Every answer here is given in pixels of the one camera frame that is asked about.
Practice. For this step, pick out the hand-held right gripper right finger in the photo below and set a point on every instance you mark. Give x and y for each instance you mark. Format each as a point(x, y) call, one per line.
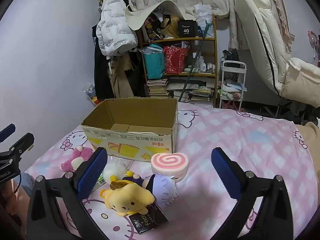
point(225, 171)

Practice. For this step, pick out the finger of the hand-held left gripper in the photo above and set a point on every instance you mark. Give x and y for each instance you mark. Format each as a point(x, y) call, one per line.
point(23, 142)
point(7, 131)

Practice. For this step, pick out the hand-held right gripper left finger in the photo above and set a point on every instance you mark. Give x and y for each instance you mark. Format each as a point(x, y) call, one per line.
point(91, 172)

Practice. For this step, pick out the pink and white plush toy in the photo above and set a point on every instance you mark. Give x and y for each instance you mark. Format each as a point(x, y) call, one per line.
point(75, 158)

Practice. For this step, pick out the yellow dog plush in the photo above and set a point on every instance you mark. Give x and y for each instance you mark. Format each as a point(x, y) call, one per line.
point(127, 197)

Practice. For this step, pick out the printed cardboard box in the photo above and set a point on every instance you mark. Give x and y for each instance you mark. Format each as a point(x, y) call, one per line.
point(140, 140)

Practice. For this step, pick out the purple-haired plush doll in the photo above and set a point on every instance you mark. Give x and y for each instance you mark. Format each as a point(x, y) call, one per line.
point(165, 190)

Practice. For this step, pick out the person's left hand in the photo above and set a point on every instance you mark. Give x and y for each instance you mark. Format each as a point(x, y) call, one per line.
point(11, 197)

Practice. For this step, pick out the green packet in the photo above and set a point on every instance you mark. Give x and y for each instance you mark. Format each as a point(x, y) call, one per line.
point(100, 180)

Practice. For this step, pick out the white pompom with yellow ball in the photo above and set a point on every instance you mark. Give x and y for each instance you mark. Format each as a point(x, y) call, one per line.
point(113, 171)

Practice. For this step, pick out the person's blue jeans leg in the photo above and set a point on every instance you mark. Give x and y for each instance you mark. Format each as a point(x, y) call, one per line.
point(27, 183)

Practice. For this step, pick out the pink cartoon cat bedsheet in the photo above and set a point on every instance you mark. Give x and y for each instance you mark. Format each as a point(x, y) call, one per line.
point(250, 150)

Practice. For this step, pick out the clear plastic bag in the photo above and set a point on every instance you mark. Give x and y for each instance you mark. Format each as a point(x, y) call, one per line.
point(128, 165)

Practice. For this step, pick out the pink swirl roll plush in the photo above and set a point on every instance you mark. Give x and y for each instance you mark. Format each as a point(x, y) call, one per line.
point(170, 163)

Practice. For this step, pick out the black tissue packet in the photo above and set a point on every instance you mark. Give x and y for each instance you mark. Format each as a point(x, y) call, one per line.
point(147, 220)

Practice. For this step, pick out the patterned plastic bag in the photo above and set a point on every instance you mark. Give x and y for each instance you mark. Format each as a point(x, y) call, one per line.
point(90, 92)

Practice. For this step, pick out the pile of papers and magazines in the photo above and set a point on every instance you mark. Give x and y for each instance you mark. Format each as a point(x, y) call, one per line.
point(195, 90)

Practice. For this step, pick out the white trolley cart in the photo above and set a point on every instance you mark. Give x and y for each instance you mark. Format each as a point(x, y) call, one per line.
point(233, 85)

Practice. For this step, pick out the tan pillow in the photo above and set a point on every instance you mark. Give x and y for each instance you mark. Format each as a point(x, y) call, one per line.
point(311, 135)

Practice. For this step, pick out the black hanging coat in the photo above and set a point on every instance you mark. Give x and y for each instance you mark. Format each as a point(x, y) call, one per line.
point(101, 75)

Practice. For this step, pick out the beige hanging clothes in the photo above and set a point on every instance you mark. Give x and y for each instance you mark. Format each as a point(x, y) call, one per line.
point(125, 80)

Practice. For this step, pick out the stack of books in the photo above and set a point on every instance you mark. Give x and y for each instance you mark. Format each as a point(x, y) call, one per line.
point(157, 88)

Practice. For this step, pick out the row of small bottles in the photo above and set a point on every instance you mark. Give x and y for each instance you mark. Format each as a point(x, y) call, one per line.
point(203, 66)

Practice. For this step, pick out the red patterned bag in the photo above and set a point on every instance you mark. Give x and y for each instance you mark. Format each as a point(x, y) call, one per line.
point(175, 60)

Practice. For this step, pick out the green pole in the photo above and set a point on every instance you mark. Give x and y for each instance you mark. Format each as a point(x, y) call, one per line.
point(200, 48)

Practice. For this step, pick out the teal bag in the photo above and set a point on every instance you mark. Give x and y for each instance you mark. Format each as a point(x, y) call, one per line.
point(153, 62)

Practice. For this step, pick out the wooden shelf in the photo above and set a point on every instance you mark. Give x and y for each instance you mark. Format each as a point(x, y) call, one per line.
point(190, 39)

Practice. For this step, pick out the cream recliner chair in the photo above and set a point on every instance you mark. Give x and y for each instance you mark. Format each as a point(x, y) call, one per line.
point(270, 42)

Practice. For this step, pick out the black box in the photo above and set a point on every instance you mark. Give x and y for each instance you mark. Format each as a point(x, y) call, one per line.
point(187, 28)

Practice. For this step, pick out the white puffer jacket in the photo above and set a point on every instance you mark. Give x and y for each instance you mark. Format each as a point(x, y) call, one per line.
point(115, 22)

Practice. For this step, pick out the black cartoon tote bag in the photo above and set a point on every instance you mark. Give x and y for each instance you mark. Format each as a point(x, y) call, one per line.
point(152, 28)

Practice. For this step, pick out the pink fan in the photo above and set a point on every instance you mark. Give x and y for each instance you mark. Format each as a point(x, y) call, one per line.
point(314, 42)

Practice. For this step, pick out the white plastic bag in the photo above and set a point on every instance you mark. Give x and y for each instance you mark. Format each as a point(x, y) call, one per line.
point(203, 15)

